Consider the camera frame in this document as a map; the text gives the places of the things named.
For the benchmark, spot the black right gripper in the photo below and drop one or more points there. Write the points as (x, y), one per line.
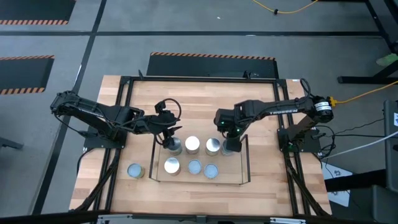
(234, 144)

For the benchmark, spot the dark furniture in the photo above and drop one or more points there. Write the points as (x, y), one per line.
(373, 202)

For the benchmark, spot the pineapple can red label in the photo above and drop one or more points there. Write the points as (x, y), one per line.
(172, 165)

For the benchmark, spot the black hazard striped floor mat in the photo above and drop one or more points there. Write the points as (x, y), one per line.
(31, 9)
(21, 74)
(202, 67)

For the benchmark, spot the blue green label tin can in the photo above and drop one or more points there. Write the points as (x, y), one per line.
(178, 148)

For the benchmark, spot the green object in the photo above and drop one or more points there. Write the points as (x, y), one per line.
(388, 59)

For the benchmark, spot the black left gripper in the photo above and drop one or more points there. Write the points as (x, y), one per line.
(155, 123)

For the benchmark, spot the tin can teal orange label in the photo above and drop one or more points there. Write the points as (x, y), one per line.
(195, 166)

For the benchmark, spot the white paper sheet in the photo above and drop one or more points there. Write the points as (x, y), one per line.
(334, 171)

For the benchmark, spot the dark grey stand foot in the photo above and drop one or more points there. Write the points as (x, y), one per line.
(9, 143)

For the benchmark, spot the black cabinet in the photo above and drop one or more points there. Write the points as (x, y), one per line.
(391, 155)

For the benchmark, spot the black clamp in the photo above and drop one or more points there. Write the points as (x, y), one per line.
(247, 74)

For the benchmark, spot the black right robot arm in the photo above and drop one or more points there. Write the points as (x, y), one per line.
(280, 110)

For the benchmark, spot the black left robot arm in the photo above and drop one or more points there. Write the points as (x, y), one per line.
(84, 107)

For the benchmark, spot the clear rectangular tray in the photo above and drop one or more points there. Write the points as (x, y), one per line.
(230, 169)

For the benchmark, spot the black aluminium table frame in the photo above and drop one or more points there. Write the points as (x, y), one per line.
(202, 79)

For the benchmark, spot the black desk leg frame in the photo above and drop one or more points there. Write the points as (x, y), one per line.
(357, 80)

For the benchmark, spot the tin can olive label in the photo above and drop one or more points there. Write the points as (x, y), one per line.
(135, 170)

